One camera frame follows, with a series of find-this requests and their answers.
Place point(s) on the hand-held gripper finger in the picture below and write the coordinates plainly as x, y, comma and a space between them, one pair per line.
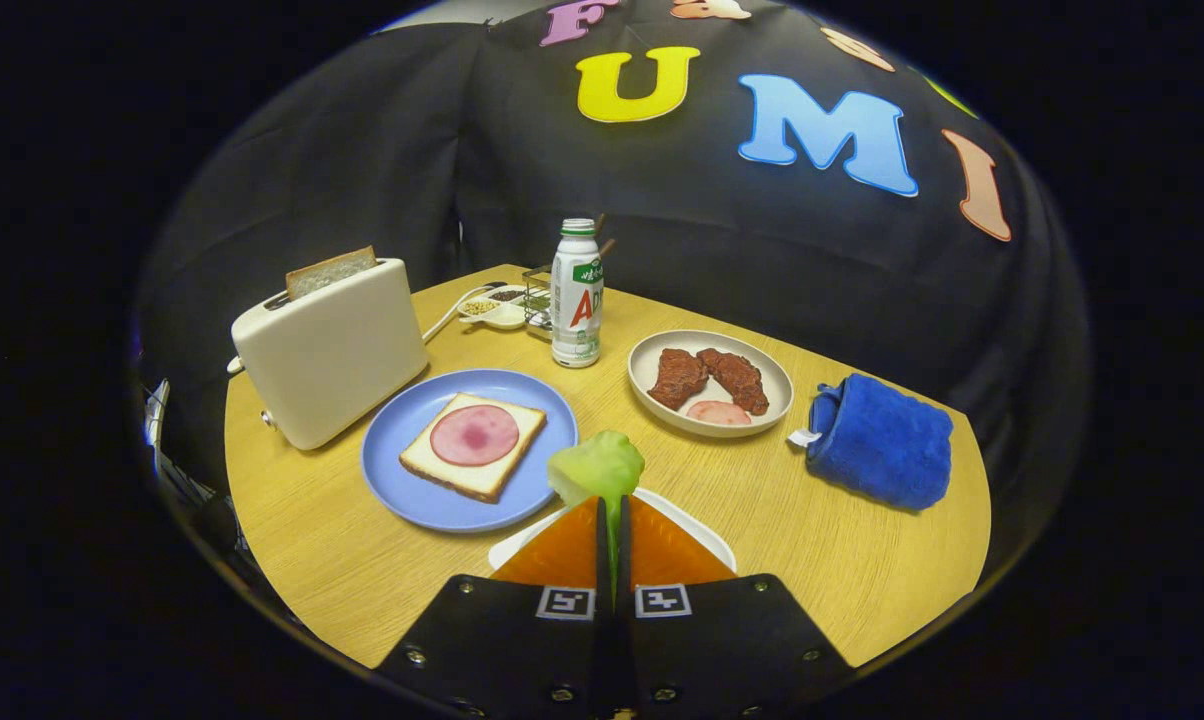
624, 560
603, 560

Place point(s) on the green lettuce leaf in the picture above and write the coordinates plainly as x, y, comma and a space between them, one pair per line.
597, 468

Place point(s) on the brown toast slice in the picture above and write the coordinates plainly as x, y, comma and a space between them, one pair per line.
330, 272

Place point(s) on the white bread slice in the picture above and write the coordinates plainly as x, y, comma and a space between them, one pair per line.
482, 478

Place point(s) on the pale pink ham slice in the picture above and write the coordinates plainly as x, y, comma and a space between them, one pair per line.
719, 413

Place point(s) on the round pink ham slice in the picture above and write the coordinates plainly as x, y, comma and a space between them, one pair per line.
474, 435

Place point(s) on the brown meat piece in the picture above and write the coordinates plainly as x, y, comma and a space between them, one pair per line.
737, 380
677, 380

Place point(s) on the blue plate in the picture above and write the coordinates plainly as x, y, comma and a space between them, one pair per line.
412, 500

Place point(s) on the beige plate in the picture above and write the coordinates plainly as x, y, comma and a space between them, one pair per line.
777, 385

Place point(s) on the white drink bottle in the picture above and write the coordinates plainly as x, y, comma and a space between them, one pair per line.
576, 320

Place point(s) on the white condiment dish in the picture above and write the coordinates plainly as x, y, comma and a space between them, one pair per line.
497, 315

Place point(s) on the metal mesh chopstick holder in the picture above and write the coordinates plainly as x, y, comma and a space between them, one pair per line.
539, 300

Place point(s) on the blue towel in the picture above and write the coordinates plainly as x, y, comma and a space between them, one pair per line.
882, 445

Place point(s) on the white toaster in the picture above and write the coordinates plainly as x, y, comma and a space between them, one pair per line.
332, 360

